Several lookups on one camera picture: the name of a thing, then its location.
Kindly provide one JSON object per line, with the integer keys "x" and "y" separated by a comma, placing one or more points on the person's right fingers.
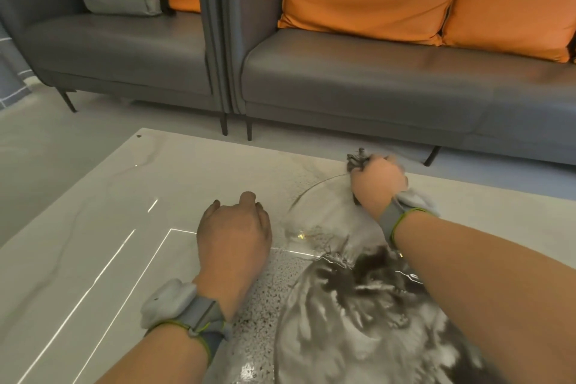
{"x": 375, "y": 162}

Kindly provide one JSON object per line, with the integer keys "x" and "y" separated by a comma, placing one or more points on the person's left hand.
{"x": 234, "y": 244}

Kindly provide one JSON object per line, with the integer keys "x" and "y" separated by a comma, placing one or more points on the long grey leather sofa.
{"x": 360, "y": 77}

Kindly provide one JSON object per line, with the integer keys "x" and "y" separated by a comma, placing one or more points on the person's left forearm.
{"x": 157, "y": 359}

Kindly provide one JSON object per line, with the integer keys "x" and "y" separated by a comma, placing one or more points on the grey wrist tracker band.
{"x": 198, "y": 311}
{"x": 393, "y": 217}

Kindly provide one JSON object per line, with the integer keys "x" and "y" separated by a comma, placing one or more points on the grey leather armchair sofa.
{"x": 117, "y": 46}

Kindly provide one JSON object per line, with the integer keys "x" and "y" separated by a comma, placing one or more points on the grey left wrist tracker band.
{"x": 198, "y": 311}

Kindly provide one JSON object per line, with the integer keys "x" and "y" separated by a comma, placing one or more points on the grey cleaning cloth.
{"x": 358, "y": 159}

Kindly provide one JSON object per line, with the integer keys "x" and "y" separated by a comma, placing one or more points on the person's right forearm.
{"x": 486, "y": 293}

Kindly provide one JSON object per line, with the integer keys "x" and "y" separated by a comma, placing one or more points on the person's right hand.
{"x": 378, "y": 185}

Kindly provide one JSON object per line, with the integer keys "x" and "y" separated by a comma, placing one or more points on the person's left fingers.
{"x": 245, "y": 206}

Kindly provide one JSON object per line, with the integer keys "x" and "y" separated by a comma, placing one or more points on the grey right wrist tracker band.
{"x": 393, "y": 217}

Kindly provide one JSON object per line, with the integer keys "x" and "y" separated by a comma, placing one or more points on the large round glass dish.
{"x": 360, "y": 329}

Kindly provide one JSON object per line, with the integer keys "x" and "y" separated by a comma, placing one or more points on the grey checked rug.
{"x": 11, "y": 77}

